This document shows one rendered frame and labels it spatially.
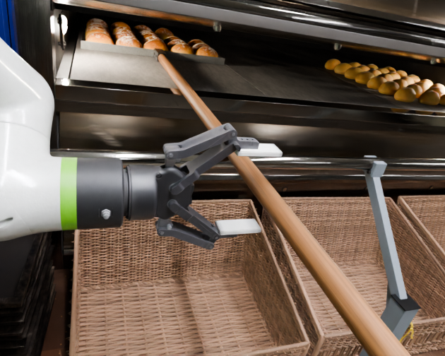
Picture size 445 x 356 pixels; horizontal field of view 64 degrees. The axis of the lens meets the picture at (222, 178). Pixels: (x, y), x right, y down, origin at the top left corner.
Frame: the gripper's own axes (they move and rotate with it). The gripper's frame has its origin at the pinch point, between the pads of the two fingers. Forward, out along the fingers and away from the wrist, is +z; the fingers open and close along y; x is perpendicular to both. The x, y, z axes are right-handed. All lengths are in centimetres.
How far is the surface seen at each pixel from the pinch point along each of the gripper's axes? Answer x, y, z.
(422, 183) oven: -51, 30, 105
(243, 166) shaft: -6.0, -1.0, -0.8
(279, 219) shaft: 8.3, -0.5, -1.0
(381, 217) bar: -7.2, 12.1, 35.9
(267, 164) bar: -14.6, 3.0, 8.7
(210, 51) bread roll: -102, -3, 22
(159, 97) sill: -52, 2, -7
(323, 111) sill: -52, 3, 46
